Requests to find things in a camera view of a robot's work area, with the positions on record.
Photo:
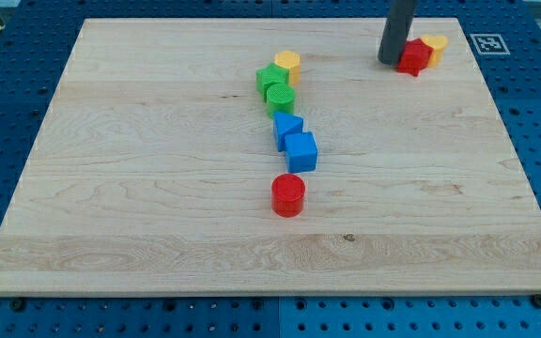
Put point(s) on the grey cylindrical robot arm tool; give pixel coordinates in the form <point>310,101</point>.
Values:
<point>396,30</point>

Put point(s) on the yellow heart block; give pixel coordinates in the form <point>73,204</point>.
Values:
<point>438,43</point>

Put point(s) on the red cylinder block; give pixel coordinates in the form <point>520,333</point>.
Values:
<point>287,195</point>

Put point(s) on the blue cube block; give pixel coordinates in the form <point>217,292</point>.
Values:
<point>301,152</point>

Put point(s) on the blue triangle block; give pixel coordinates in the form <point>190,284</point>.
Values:
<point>284,124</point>

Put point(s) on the green cylinder block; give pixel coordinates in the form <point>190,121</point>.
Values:
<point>280,98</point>

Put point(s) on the green star block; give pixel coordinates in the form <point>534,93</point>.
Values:
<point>268,76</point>

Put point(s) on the yellow hexagon block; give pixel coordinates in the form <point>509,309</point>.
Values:
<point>291,61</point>

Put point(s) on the light wooden board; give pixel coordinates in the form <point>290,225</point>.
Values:
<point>151,173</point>

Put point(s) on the red star block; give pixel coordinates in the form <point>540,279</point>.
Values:
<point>415,57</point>

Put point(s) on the white fiducial marker tag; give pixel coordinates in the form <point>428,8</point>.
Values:
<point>489,44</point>

